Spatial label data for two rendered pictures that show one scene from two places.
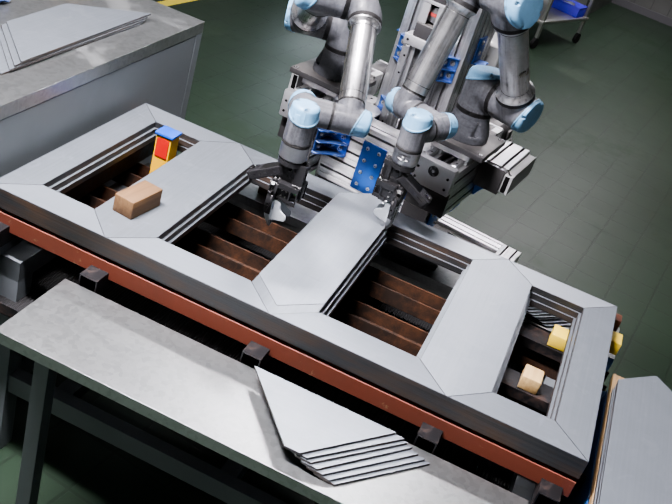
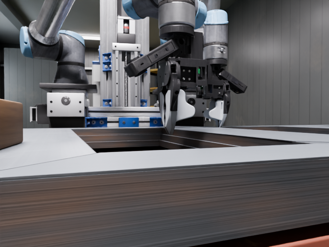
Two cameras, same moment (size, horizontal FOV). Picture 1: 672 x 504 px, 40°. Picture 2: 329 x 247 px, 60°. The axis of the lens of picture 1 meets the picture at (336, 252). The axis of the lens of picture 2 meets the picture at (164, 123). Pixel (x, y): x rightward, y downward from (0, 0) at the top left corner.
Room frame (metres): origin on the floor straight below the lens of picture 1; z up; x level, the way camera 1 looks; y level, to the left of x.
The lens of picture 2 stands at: (1.65, 0.51, 0.90)
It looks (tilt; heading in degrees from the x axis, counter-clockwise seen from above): 1 degrees down; 328
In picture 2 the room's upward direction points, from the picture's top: straight up
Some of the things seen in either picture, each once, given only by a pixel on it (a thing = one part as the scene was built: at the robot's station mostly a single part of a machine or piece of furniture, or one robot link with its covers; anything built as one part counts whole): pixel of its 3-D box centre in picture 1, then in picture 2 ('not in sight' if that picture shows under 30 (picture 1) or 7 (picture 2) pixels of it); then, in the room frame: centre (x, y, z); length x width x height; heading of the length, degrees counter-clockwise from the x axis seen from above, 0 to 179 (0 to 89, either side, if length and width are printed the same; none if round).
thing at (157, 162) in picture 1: (162, 164); not in sight; (2.44, 0.58, 0.78); 0.05 x 0.05 x 0.19; 78
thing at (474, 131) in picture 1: (469, 120); not in sight; (2.78, -0.27, 1.09); 0.15 x 0.15 x 0.10
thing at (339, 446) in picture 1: (326, 438); not in sight; (1.51, -0.10, 0.77); 0.45 x 0.20 x 0.04; 78
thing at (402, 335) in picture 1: (312, 296); not in sight; (2.12, 0.02, 0.70); 1.66 x 0.08 x 0.05; 78
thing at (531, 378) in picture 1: (531, 379); not in sight; (1.93, -0.57, 0.79); 0.06 x 0.05 x 0.04; 168
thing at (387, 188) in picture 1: (394, 180); (213, 81); (2.34, -0.09, 1.02); 0.09 x 0.08 x 0.12; 78
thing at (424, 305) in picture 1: (337, 266); not in sight; (2.32, -0.02, 0.70); 1.66 x 0.08 x 0.05; 78
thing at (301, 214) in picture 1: (422, 262); not in sight; (2.57, -0.27, 0.67); 1.30 x 0.20 x 0.03; 78
